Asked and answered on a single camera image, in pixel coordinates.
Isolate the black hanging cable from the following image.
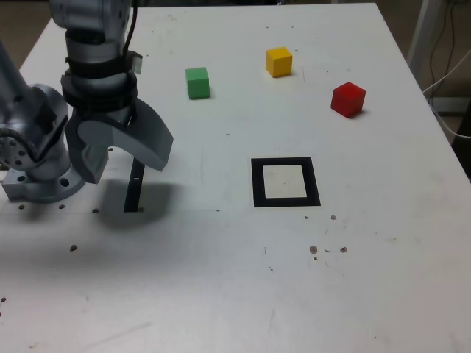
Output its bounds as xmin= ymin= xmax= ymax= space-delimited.
xmin=428 ymin=0 xmax=457 ymax=84

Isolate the black tape strip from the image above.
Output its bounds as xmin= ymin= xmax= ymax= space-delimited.
xmin=123 ymin=156 xmax=146 ymax=213

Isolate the white frame leg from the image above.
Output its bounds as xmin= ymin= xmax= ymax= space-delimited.
xmin=406 ymin=0 xmax=442 ymax=95

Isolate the red cube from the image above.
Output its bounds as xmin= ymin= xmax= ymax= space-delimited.
xmin=330 ymin=82 xmax=366 ymax=118

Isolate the green cube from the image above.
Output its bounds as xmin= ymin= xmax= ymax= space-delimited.
xmin=185 ymin=67 xmax=210 ymax=100

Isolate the black tape square outline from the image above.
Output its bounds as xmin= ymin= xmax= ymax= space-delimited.
xmin=250 ymin=157 xmax=322 ymax=208

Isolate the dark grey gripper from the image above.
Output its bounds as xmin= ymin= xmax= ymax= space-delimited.
xmin=65 ymin=99 xmax=174 ymax=185

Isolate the small grey camera box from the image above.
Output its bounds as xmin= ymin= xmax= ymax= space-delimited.
xmin=128 ymin=51 xmax=144 ymax=75

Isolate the yellow cube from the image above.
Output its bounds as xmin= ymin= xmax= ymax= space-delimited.
xmin=265 ymin=46 xmax=294 ymax=79

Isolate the white cable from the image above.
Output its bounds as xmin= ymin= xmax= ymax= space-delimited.
xmin=422 ymin=49 xmax=471 ymax=140

